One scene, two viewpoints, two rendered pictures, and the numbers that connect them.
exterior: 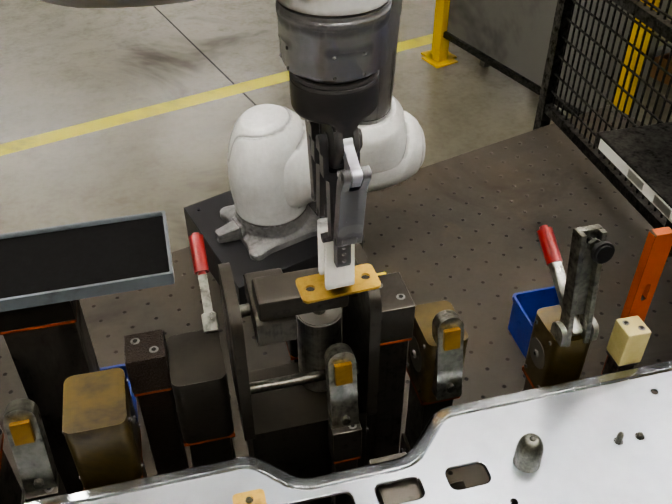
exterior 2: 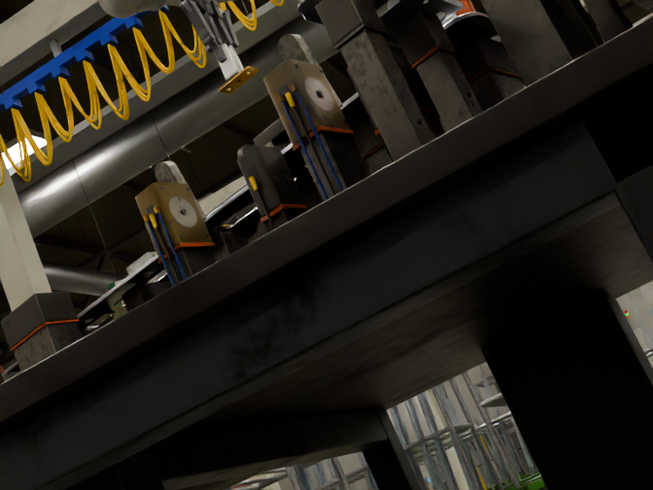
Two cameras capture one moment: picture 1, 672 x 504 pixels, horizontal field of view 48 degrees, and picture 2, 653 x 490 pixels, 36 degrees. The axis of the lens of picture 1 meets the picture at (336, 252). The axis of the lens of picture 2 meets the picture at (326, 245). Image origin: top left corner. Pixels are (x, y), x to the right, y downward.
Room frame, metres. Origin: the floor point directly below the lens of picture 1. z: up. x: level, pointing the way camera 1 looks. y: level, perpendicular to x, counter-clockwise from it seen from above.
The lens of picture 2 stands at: (-0.62, -1.33, 0.38)
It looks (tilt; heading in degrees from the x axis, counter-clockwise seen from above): 16 degrees up; 47
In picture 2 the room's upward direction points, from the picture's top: 24 degrees counter-clockwise
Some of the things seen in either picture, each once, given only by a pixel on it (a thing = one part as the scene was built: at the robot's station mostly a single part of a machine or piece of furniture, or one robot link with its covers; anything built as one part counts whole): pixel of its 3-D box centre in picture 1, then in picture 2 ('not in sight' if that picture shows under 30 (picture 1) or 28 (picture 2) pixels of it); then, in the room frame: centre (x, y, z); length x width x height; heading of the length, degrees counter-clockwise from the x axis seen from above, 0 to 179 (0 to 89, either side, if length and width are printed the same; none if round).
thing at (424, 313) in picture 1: (425, 403); not in sight; (0.74, -0.14, 0.88); 0.11 x 0.07 x 0.37; 14
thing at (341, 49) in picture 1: (333, 32); not in sight; (0.58, 0.00, 1.54); 0.09 x 0.09 x 0.06
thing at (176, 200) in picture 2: not in sight; (192, 282); (0.30, -0.01, 0.87); 0.12 x 0.07 x 0.35; 14
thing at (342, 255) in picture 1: (344, 249); (215, 49); (0.55, -0.01, 1.34); 0.03 x 0.01 x 0.05; 17
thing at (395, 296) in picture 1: (383, 394); not in sight; (0.73, -0.07, 0.91); 0.07 x 0.05 x 0.42; 14
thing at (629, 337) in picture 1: (603, 411); not in sight; (0.72, -0.40, 0.88); 0.04 x 0.04 x 0.37; 14
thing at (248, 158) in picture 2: not in sight; (288, 235); (0.36, -0.21, 0.84); 0.10 x 0.05 x 0.29; 14
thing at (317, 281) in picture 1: (338, 279); (237, 78); (0.58, 0.00, 1.27); 0.08 x 0.04 x 0.01; 107
